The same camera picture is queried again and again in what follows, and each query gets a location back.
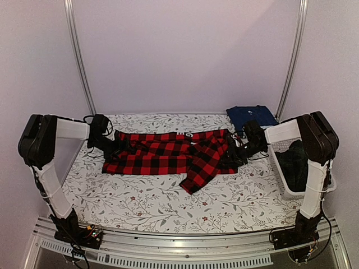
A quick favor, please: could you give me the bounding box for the dark green plaid garment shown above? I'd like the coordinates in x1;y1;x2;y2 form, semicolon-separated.
275;140;309;192

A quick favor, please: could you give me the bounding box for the right aluminium frame post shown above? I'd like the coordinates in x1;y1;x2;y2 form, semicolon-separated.
275;0;309;121

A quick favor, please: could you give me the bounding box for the floral patterned table cloth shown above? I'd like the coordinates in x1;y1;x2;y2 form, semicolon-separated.
55;113;309;234

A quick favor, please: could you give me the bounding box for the white plastic laundry basket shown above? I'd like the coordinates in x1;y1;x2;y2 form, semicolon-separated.
268;140;337;200

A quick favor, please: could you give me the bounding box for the red black plaid shirt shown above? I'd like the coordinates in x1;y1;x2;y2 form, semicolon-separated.
102;129;238;194

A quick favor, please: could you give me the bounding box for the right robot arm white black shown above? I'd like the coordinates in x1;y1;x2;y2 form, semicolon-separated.
224;111;339;244

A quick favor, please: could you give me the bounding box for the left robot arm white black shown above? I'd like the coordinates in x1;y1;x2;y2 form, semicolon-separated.
18;114;128;243

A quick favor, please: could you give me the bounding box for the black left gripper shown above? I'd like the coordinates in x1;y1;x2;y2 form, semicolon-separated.
89;136;135;164

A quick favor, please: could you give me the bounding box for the aluminium frame post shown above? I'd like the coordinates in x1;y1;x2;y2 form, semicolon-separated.
275;0;309;121
63;0;96;115

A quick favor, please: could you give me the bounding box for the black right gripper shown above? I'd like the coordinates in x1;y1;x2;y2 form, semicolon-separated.
219;141;266;167

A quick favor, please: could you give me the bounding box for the folded navy blue shirt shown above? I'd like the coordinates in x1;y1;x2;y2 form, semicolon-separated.
226;105;279;136

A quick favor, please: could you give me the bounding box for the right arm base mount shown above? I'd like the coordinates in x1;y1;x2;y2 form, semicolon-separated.
269;212;322;263

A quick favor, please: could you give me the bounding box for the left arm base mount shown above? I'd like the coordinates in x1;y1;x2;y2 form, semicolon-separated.
49;209;103;249

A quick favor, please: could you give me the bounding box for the left aluminium frame post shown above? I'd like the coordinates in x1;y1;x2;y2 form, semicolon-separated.
63;0;96;115

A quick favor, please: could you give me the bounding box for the aluminium front rail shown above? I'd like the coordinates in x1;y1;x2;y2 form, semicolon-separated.
23;217;354;268

